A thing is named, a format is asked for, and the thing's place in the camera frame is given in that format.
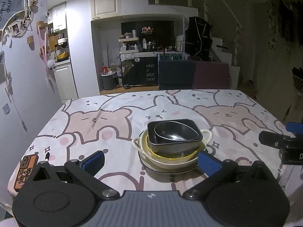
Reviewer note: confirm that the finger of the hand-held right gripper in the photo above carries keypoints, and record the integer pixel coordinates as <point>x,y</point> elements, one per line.
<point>294,127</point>
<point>272,139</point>

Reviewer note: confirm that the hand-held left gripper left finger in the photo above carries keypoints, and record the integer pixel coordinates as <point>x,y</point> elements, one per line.
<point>93,162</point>

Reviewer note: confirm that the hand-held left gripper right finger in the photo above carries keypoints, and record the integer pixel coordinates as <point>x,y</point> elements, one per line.
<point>208,163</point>

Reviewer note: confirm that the white floral bowl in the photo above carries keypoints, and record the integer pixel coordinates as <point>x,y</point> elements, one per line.
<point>180,156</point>

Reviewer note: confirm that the round steel bowl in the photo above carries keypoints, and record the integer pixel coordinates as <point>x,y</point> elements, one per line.
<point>175,134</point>

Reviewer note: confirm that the white leaf-print plate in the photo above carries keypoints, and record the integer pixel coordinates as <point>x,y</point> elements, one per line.
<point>144,160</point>

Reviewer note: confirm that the bear-print tablecloth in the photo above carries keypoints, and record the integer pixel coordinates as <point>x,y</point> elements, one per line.
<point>94,123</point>

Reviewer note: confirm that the black marker pen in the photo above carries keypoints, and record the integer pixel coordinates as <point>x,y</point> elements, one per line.
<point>47,157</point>

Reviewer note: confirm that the phone in orange case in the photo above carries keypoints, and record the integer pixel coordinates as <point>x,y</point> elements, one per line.
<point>24,173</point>

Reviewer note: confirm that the low wooden platform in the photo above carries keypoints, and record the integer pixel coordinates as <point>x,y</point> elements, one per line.
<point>127,89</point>

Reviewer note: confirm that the grey trash bin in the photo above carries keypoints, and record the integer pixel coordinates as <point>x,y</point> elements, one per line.
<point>109,81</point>

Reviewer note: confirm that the white lower cabinet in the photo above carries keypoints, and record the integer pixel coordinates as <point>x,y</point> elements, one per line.
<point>65,82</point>

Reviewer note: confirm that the maroon chair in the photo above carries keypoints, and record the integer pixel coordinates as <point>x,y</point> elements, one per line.
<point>211,75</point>

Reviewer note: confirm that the dark blue chair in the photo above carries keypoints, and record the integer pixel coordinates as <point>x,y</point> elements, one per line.
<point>176,75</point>

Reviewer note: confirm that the black curtain with white lettering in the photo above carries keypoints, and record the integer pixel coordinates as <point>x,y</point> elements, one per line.
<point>139,72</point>

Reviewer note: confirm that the dark hanging garland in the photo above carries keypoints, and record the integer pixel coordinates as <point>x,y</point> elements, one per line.
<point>284,21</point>

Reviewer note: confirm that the yellow pot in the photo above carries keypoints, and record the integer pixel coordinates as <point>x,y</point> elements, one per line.
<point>62,56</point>

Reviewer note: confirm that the green sign plate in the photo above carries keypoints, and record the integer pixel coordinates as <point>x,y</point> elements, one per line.
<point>170,57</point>

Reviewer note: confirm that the white shelf rack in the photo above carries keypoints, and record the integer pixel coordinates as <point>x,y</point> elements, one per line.
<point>129,45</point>

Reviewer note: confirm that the black jacket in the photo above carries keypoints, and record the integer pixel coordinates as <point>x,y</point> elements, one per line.
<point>197,37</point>

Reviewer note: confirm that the white upper cabinet door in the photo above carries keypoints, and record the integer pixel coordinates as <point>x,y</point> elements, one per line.
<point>105,2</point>

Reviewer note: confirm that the pink ribbon wall decoration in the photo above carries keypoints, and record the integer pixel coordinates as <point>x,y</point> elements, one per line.
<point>46,52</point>

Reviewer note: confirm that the wall photo collage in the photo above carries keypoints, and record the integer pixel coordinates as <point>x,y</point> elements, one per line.
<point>16,21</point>

